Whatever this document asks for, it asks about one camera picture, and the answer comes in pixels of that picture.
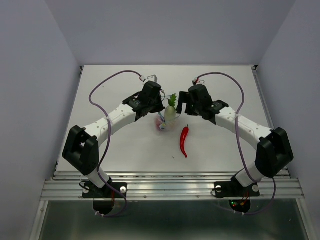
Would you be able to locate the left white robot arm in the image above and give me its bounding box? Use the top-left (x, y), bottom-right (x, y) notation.
top-left (62, 81), bottom-right (165, 197)

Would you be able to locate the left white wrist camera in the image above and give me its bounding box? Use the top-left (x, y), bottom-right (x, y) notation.
top-left (146, 74), bottom-right (158, 83)

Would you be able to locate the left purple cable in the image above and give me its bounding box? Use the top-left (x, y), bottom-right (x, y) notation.
top-left (89, 70), bottom-right (146, 218)

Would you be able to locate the clear zip top bag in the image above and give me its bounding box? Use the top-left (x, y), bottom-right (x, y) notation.
top-left (154, 112), bottom-right (181, 136)

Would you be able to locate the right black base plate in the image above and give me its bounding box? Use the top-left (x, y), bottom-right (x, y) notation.
top-left (211, 181), bottom-right (260, 199)

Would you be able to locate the aluminium rail frame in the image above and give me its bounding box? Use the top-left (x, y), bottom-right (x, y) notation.
top-left (31, 65), bottom-right (318, 240)

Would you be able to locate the purple onion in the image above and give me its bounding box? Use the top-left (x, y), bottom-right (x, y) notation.
top-left (154, 117), bottom-right (163, 131)

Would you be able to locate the white radish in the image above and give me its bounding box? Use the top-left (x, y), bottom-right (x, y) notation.
top-left (164, 93), bottom-right (177, 123)

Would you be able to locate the red chili pepper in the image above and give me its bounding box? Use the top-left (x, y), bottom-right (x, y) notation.
top-left (179, 125), bottom-right (189, 158)

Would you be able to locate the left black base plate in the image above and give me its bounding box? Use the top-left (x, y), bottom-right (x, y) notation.
top-left (79, 180), bottom-right (127, 199)

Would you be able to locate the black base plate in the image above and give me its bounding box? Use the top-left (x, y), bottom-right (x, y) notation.
top-left (79, 180), bottom-right (127, 199)
top-left (211, 181), bottom-right (260, 199)

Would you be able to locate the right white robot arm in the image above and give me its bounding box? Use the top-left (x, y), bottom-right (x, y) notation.
top-left (177, 84), bottom-right (294, 195)

